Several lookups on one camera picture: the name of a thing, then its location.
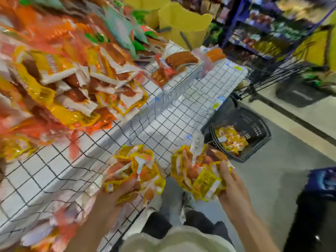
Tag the person's left hand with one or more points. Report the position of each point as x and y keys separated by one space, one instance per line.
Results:
x=113 y=202

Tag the person's right hand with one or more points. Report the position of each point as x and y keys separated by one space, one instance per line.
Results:
x=235 y=194

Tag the yellow snack packets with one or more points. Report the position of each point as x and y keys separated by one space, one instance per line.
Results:
x=136 y=165
x=202 y=178

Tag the heap of yellow sausage bundles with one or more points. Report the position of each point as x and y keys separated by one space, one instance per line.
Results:
x=231 y=139

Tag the black shopping basket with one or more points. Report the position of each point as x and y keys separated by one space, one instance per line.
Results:
x=257 y=131

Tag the pink sausages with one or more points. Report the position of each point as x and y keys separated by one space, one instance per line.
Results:
x=39 y=233

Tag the tiled white display table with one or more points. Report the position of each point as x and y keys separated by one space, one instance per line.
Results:
x=173 y=118

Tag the long orange sausage pack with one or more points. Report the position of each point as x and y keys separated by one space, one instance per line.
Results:
x=215 y=54

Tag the red label brown sausage pack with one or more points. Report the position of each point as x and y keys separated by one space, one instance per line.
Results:
x=181 y=59

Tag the large pile of sausage packets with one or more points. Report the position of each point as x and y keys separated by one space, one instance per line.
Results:
x=47 y=65

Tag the pile of sausage packets tier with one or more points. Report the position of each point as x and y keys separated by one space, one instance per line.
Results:
x=120 y=28

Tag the person's left forearm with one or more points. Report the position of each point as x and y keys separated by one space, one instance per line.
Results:
x=97 y=236

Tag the person's right forearm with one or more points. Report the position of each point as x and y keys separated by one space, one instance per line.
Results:
x=254 y=233

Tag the person's left shoe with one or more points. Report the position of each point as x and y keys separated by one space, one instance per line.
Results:
x=141 y=217

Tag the person's shoe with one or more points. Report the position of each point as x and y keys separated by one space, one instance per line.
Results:
x=186 y=204
x=141 y=217

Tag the person's right shoe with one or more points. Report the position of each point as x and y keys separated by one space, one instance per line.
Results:
x=186 y=204

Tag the black basket holding groceries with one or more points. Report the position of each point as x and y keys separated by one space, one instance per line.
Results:
x=299 y=94

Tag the black shorts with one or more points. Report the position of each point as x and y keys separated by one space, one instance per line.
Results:
x=157 y=223

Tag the dark blue display stand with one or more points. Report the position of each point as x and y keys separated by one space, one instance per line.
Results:
x=315 y=217

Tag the blue yellow price label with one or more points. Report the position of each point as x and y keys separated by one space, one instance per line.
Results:
x=218 y=103
x=234 y=66

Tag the blue goods rack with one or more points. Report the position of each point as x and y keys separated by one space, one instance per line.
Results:
x=262 y=28

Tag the yellow display panel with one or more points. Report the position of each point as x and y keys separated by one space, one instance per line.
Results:
x=320 y=47

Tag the yellow bin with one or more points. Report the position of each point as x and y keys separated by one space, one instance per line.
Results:
x=183 y=21
x=147 y=3

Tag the store shelving with packaged goods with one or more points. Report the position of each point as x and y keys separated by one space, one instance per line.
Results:
x=210 y=7

